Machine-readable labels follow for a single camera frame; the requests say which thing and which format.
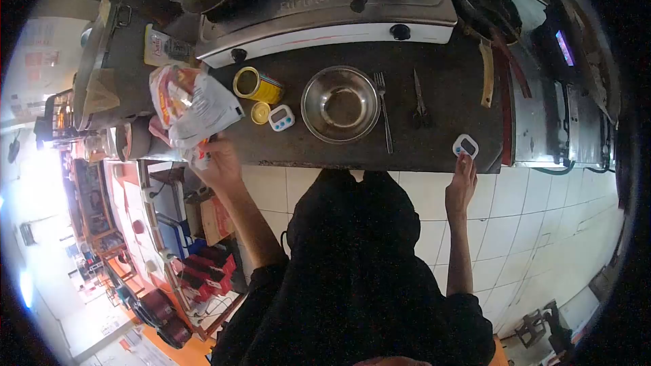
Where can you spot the steel fork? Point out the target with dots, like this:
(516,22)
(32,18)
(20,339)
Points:
(385,112)

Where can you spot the yellow round lid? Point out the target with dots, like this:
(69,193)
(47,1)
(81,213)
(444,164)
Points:
(260,113)

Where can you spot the person's left thumb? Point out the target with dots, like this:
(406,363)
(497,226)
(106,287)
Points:
(213,145)

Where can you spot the white and red plastic bag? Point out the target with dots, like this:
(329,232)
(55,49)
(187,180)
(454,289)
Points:
(196,104)

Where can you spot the person's legs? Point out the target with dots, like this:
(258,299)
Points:
(351,213)

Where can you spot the dark stool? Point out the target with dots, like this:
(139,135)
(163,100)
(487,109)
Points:
(544,325)

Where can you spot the small metal pot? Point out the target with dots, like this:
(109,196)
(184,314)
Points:
(133,138)

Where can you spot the person's body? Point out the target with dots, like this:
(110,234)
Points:
(351,310)

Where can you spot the yellow tin can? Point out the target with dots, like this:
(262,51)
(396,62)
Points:
(259,86)

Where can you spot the white timer with dark screen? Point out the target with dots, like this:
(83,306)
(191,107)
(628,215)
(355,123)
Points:
(466,145)

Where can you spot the person's left hand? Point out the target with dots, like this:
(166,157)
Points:
(221,167)

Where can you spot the steel counter appliance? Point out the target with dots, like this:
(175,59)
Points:
(564,106)

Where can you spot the dark metal scissors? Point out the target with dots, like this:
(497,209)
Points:
(420,106)

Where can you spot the large black wok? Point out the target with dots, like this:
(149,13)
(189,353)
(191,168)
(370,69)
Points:
(483,5)

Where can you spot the large steel pot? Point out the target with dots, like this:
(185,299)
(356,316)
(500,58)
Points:
(109,66)

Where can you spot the cream printed packet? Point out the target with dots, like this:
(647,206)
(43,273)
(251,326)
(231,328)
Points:
(165,48)

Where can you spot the person's right fingers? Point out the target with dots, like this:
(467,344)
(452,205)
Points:
(467,163)

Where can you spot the cardboard box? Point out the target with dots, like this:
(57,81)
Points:
(216,221)

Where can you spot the steel gas stove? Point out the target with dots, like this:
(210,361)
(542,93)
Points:
(325,15)

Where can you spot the stack of red boxes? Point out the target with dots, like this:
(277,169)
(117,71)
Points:
(208,272)

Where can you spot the white timer with blue buttons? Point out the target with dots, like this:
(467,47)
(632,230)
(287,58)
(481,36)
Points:
(281,118)

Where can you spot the blue box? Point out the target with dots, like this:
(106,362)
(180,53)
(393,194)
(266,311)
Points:
(178,236)

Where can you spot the steel mixing bowl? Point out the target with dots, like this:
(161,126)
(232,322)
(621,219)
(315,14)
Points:
(339,104)

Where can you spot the person's right hand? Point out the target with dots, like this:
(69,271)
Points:
(460,190)

